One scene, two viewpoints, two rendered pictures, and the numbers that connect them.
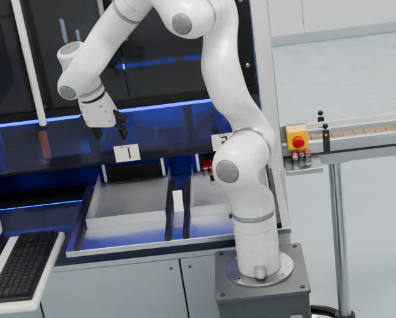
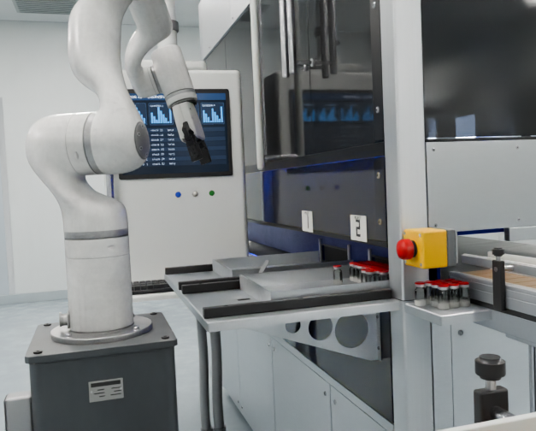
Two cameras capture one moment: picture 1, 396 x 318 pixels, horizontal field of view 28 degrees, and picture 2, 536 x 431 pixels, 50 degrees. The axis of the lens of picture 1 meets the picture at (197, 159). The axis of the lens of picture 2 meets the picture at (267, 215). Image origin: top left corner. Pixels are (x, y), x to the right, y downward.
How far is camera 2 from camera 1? 244 cm
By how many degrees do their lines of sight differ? 70
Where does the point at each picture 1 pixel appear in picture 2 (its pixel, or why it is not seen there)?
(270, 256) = (73, 301)
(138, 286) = (309, 398)
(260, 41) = (386, 68)
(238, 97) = (72, 56)
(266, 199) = (67, 208)
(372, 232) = not seen: outside the picture
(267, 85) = (391, 144)
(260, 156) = (55, 136)
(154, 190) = not seen: hidden behind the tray
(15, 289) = not seen: hidden behind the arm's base
